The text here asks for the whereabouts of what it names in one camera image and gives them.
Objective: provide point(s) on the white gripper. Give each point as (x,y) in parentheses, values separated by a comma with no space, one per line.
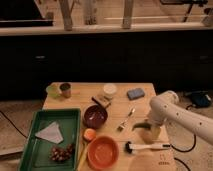
(156,130)

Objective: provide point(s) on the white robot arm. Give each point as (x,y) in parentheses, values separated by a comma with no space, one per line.
(164,106)

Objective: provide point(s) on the orange bowl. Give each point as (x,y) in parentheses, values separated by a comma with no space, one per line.
(103,153)

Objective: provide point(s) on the purple bowl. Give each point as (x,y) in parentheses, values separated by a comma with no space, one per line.
(95,116)

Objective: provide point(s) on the black and white dish brush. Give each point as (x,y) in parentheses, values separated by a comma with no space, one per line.
(130,147)

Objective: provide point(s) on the metal fork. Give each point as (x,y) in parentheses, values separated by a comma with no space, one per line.
(122,125)

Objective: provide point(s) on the blue sponge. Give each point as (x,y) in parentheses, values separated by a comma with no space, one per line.
(136,93)

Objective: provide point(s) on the brown wooden block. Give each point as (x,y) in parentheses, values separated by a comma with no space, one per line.
(99,99)

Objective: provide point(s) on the dark blue object on floor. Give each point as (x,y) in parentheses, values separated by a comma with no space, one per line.
(201,100)

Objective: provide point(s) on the white cup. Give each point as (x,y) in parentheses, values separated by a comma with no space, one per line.
(109,90)

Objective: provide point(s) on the orange fruit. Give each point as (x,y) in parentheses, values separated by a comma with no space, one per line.
(89,134)

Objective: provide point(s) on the yellow banana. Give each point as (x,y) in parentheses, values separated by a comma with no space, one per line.
(82,157)

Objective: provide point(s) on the bunch of red grapes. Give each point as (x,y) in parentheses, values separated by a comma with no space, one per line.
(59,154)

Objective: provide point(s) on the green plastic tray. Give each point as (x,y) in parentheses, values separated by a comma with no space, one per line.
(36,153)

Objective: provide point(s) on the brown cup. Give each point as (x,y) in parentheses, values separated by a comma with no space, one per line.
(65,90)

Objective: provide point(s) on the white folded cloth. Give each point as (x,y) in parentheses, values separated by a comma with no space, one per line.
(51,133)

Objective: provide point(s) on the yellow-green cup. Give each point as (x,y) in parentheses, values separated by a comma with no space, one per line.
(52,91)

